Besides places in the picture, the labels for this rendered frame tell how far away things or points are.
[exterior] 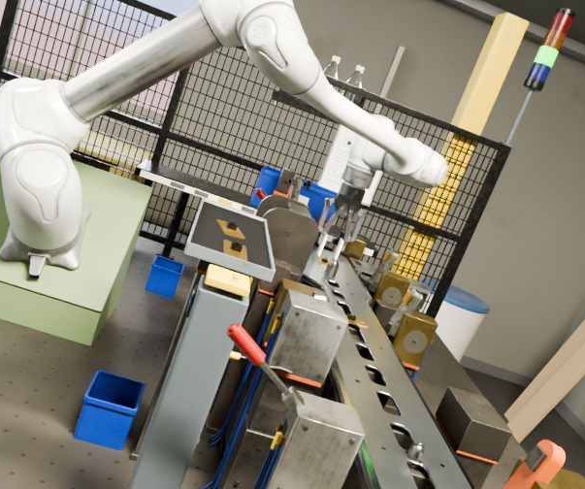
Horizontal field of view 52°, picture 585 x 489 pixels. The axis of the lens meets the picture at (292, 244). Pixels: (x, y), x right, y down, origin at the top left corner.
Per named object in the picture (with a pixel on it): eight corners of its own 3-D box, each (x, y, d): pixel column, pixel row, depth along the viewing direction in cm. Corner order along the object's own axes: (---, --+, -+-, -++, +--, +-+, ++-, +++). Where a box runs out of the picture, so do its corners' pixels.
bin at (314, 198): (329, 233, 215) (341, 199, 212) (248, 203, 214) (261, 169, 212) (328, 225, 231) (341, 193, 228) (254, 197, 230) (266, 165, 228)
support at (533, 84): (518, 149, 232) (580, 14, 221) (502, 144, 231) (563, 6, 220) (510, 147, 239) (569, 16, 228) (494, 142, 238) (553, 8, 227)
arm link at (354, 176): (379, 174, 173) (371, 193, 174) (373, 170, 181) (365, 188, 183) (349, 163, 171) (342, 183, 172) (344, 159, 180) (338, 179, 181)
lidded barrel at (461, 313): (443, 365, 458) (476, 293, 445) (463, 396, 410) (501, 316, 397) (383, 344, 453) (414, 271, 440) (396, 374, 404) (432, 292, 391)
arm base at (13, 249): (-8, 275, 140) (-11, 264, 135) (16, 196, 151) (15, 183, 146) (75, 286, 144) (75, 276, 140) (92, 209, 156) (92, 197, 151)
